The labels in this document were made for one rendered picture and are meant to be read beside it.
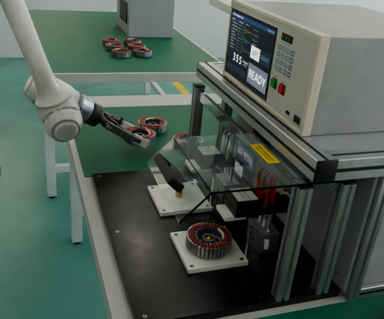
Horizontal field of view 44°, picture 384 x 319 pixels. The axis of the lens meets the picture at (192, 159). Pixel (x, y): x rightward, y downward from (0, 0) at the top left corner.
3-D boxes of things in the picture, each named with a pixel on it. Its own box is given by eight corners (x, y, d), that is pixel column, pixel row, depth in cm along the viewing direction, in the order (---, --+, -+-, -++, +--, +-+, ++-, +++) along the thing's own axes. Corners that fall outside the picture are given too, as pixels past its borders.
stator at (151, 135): (128, 149, 162) (129, 138, 161) (118, 136, 171) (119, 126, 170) (160, 146, 167) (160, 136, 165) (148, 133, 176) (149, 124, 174)
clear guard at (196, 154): (178, 223, 85) (180, 195, 83) (146, 163, 106) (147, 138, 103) (334, 206, 96) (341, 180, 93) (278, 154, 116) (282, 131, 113)
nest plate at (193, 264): (187, 274, 109) (188, 269, 109) (169, 236, 122) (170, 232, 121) (248, 265, 114) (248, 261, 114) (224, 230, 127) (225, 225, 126)
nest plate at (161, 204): (160, 216, 130) (160, 212, 129) (147, 189, 142) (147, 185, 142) (211, 211, 135) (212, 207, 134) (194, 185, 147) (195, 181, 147)
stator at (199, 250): (191, 262, 111) (192, 249, 110) (180, 234, 121) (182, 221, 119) (236, 258, 114) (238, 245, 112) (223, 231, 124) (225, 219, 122)
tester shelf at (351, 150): (313, 183, 90) (318, 161, 88) (196, 76, 147) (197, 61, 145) (490, 166, 104) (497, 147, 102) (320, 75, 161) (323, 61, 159)
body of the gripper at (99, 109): (97, 106, 152) (121, 118, 158) (90, 97, 159) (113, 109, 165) (85, 126, 154) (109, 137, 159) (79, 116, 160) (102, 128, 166)
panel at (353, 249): (342, 292, 108) (376, 175, 95) (230, 161, 164) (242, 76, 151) (346, 291, 109) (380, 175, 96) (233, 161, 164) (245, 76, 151)
